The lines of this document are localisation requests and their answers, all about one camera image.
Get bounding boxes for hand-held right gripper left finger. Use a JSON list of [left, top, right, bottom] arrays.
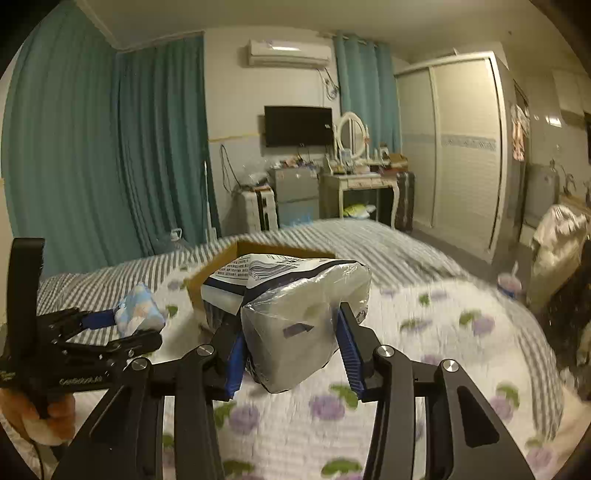
[[55, 318, 248, 480]]

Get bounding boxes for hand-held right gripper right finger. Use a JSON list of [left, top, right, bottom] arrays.
[[335, 302, 532, 480]]

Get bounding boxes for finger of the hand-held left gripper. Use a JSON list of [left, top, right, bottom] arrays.
[[39, 308, 119, 331], [65, 329, 164, 366]]

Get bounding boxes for small blue printed tissue packet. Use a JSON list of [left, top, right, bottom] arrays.
[[113, 282, 168, 337]]

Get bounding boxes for white plastic-wrapped tissue pack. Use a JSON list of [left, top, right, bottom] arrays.
[[203, 253, 373, 394]]

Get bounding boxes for brown cardboard box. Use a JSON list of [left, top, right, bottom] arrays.
[[185, 239, 336, 334]]

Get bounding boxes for person's left hand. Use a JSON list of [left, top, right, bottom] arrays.
[[0, 390, 77, 446]]

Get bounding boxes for white floral quilt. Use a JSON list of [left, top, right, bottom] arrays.
[[0, 271, 573, 480]]

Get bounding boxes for clear water jug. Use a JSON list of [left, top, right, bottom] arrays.
[[154, 228, 190, 257]]

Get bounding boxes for floral quilt bed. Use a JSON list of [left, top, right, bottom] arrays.
[[36, 219, 571, 370]]

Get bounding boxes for white suitcase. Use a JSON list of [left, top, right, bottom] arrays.
[[237, 186, 280, 234]]

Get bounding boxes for dark suitcase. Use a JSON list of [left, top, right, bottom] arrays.
[[394, 170, 417, 233]]

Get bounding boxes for grey mini fridge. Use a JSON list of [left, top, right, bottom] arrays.
[[268, 167, 322, 230]]

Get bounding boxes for cream dressing table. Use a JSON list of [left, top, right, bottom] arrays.
[[320, 171, 403, 228]]

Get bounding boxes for purple drink cup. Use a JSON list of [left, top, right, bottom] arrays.
[[497, 262, 525, 302]]

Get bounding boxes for wide teal curtain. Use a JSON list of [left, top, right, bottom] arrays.
[[2, 0, 122, 283]]

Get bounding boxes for white oval vanity mirror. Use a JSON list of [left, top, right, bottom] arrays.
[[333, 111, 371, 165]]

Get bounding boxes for dark cloth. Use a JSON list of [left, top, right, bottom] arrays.
[[539, 263, 591, 400]]

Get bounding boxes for white sliding-door wardrobe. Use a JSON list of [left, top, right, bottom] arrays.
[[394, 51, 519, 262]]

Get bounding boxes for cream cloth pile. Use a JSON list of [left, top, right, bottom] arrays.
[[525, 203, 591, 315]]

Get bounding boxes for narrow teal curtain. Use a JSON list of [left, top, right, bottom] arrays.
[[332, 31, 403, 158]]

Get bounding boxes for white air conditioner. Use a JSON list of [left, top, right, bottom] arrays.
[[247, 38, 334, 68]]

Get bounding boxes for black wall television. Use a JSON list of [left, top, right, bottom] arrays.
[[263, 105, 334, 149]]

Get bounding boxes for wall poster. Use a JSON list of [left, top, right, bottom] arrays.
[[510, 103, 530, 162]]

